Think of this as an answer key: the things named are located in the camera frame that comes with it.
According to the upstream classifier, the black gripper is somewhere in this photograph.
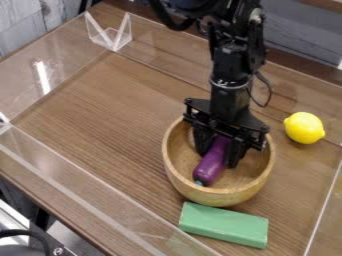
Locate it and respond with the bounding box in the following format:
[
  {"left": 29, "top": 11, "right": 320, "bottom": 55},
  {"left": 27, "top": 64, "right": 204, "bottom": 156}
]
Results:
[{"left": 184, "top": 79, "right": 270, "bottom": 169}]

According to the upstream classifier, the purple toy eggplant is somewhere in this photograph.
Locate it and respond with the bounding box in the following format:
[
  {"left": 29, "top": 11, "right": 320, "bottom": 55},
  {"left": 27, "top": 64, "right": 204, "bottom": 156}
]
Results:
[{"left": 193, "top": 136, "right": 230, "bottom": 187}]

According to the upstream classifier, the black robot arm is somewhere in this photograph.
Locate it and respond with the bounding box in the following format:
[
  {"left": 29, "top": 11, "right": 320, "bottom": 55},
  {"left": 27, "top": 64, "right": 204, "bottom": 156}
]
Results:
[{"left": 149, "top": 0, "right": 270, "bottom": 168}]

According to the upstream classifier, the brown wooden bowl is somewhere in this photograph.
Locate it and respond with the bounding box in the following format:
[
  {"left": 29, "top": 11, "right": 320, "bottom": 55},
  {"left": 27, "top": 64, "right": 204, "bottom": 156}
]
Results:
[{"left": 162, "top": 117, "right": 277, "bottom": 207}]

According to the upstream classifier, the yellow toy lemon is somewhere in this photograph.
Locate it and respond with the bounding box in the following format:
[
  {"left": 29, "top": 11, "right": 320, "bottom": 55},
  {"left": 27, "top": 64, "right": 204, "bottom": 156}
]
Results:
[{"left": 284, "top": 112, "right": 326, "bottom": 145}]

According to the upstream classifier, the green rectangular sponge block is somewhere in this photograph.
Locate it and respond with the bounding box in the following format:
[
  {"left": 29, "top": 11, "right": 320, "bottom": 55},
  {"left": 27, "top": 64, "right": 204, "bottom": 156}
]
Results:
[{"left": 180, "top": 202, "right": 269, "bottom": 249}]

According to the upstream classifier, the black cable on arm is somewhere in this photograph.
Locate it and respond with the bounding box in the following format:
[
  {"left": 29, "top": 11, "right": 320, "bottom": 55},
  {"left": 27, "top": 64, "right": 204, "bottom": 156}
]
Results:
[{"left": 246, "top": 69, "right": 273, "bottom": 109}]

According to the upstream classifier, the clear acrylic front wall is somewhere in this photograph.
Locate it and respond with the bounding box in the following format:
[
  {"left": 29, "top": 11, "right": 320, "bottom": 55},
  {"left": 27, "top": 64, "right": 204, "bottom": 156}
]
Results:
[{"left": 0, "top": 124, "right": 222, "bottom": 256}]

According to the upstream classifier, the clear acrylic corner bracket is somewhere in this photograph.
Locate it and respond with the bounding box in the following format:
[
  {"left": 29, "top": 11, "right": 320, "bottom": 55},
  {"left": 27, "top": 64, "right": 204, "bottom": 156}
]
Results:
[{"left": 85, "top": 12, "right": 133, "bottom": 52}]

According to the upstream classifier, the black cable lower left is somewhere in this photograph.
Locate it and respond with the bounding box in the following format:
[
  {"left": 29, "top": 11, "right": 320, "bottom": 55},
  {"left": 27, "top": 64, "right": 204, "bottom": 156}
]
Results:
[{"left": 0, "top": 227, "right": 49, "bottom": 256}]

